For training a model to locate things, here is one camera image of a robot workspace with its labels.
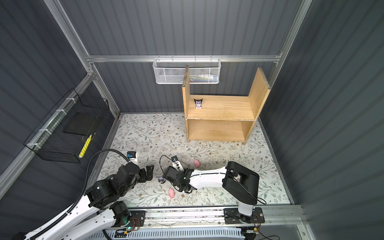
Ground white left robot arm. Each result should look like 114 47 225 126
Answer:
12 162 147 240

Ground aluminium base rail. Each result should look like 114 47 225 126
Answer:
131 205 308 230

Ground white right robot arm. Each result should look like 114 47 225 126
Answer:
163 161 260 217

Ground items in mesh basket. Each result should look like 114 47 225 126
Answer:
190 74 220 84

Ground white vented cover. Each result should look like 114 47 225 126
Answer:
106 227 245 240

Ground pink pig toy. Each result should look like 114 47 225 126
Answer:
169 188 175 199
194 160 201 168

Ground wooden shelf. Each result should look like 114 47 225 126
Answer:
182 67 271 144

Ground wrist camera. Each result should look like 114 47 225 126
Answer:
171 156 184 172
127 151 138 165

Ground white wire mesh basket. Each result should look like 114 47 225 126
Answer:
152 57 222 85

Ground yellow marker pen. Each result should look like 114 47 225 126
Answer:
79 135 93 159

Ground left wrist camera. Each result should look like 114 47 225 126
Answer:
127 151 138 165

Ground black wire basket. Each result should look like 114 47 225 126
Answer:
24 91 110 164

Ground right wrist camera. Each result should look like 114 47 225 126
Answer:
171 156 184 172

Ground black corrugated cable conduit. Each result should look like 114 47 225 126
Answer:
28 149 130 240

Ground purple black cat figurine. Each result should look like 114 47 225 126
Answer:
158 177 166 184
194 99 203 109

